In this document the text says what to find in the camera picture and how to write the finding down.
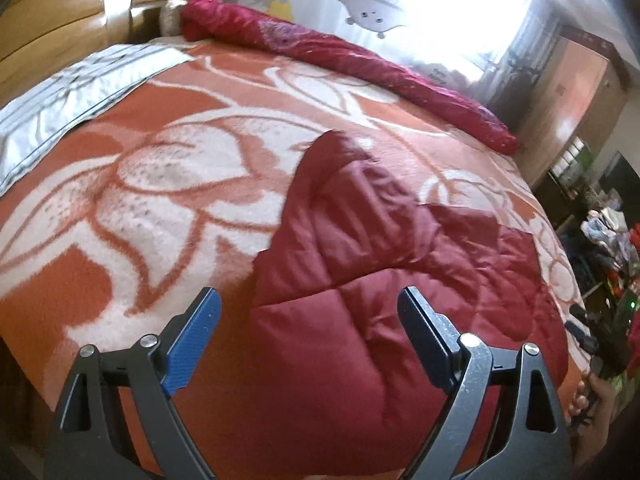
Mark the brown wooden wardrobe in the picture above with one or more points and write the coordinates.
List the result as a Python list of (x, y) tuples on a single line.
[(579, 96)]

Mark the orange white floral blanket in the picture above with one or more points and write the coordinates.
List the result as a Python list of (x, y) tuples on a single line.
[(308, 199)]

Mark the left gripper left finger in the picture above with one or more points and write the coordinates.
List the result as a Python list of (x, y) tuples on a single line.
[(89, 437)]

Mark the grey striped pillow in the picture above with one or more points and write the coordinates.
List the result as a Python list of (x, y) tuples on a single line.
[(33, 123)]

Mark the person's right hand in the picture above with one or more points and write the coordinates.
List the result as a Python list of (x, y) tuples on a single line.
[(595, 398)]

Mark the tan wooden headboard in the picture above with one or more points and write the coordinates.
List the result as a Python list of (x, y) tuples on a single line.
[(40, 37)]

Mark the crimson rolled duvet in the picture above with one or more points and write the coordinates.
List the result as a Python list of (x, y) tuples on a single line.
[(246, 27)]

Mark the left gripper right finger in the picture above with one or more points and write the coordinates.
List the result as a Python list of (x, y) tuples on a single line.
[(528, 438)]

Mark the pile of colourful clothes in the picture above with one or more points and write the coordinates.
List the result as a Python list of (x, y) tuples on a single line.
[(617, 259)]

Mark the grey bed guard rail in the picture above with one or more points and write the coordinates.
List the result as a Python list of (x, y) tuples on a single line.
[(325, 0)]

